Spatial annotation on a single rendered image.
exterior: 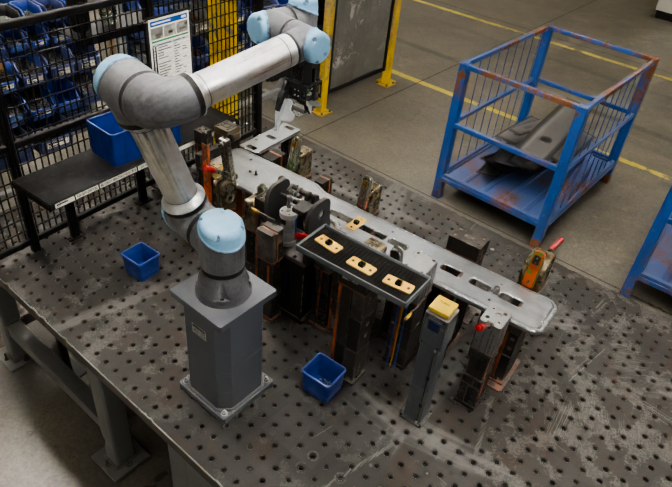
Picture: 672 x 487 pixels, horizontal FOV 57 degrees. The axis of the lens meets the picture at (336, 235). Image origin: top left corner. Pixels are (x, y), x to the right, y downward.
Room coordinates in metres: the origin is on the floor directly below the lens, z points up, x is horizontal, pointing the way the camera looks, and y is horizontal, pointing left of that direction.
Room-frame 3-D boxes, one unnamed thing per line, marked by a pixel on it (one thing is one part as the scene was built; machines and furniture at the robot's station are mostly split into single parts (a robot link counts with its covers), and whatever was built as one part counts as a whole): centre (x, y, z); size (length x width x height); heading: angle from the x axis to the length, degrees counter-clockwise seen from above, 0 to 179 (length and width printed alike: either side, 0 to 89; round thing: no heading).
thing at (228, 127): (2.25, 0.49, 0.88); 0.08 x 0.08 x 0.36; 58
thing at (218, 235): (1.23, 0.29, 1.27); 0.13 x 0.12 x 0.14; 47
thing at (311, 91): (1.57, 0.14, 1.58); 0.09 x 0.08 x 0.12; 58
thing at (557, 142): (3.79, -1.30, 0.47); 1.20 x 0.80 x 0.95; 142
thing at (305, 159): (2.13, 0.17, 0.87); 0.12 x 0.09 x 0.35; 148
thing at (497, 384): (1.40, -0.60, 0.84); 0.18 x 0.06 x 0.29; 148
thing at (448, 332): (1.19, -0.30, 0.92); 0.08 x 0.08 x 0.44; 58
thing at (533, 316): (1.73, -0.09, 1.00); 1.38 x 0.22 x 0.02; 58
